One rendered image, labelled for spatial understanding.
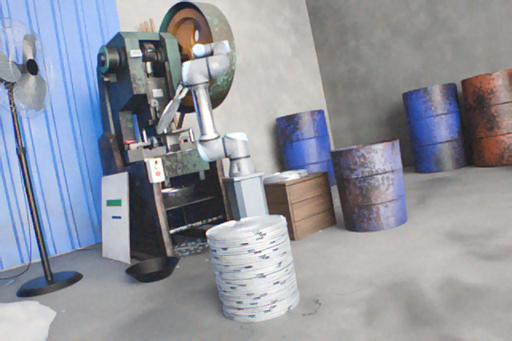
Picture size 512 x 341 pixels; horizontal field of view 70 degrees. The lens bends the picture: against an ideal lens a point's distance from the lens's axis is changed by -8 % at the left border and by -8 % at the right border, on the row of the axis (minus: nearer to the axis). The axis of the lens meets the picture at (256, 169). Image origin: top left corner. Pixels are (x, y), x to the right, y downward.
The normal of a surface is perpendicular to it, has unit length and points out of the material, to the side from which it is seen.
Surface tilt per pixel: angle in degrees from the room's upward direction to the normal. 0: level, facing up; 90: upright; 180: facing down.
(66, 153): 90
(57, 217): 90
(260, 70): 90
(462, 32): 90
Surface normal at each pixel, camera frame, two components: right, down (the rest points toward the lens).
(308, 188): 0.61, -0.07
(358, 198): -0.63, 0.20
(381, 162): 0.18, 0.06
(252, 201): 0.42, -0.03
